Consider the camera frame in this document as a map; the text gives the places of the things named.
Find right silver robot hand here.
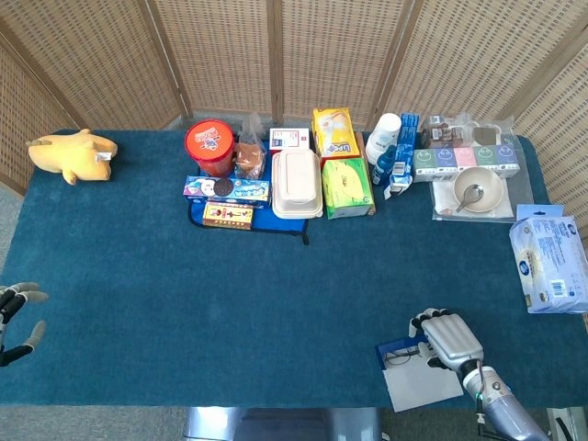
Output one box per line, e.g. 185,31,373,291
407,307,485,371

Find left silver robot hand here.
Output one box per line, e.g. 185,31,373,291
0,281,50,368

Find black thin-frame glasses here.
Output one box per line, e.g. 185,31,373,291
383,346,426,368

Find blue grey glasses pouch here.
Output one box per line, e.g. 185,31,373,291
375,336,465,413

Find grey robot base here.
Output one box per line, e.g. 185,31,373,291
183,406,383,441

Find blue white wet wipes pack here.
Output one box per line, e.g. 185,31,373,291
508,215,588,316

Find teal carpet table cover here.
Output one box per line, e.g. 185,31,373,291
0,128,588,410

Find clear zip bag white cloth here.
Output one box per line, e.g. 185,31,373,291
430,176,537,225

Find grey spoon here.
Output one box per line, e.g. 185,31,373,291
454,183,485,213

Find yellow plush toy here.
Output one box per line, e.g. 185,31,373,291
26,128,119,186

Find light blue card package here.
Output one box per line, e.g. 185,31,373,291
515,203,565,222

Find beige bowl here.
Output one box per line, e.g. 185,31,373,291
453,165,505,214

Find row of pastel boxes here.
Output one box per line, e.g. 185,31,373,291
412,143,521,184

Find green tissue pack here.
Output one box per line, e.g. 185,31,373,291
321,157,376,221

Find blue spray bottle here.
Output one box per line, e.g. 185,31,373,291
370,144,397,187

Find clear bag brown chocolates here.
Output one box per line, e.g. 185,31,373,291
420,113,474,151

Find clear bag with mirror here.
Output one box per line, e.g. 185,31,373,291
466,117,518,151

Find white plastic bottle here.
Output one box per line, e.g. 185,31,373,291
365,112,402,165

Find beige lunch box container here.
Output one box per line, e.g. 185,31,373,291
271,147,323,220

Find yellow red small box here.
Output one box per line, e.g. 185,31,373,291
201,200,255,231

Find blue Oreo cookie box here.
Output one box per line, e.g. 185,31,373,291
182,175,271,207

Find yellow Lipton tea box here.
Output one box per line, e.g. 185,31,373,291
311,107,361,162

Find red instant noodle bucket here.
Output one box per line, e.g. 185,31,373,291
184,119,236,178

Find small white red box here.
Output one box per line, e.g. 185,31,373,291
268,127,311,155

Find bread in clear bag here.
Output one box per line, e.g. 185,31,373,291
232,113,268,181

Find wicker folding screen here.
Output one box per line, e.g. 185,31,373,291
0,0,588,231

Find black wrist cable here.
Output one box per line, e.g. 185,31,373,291
475,362,491,441

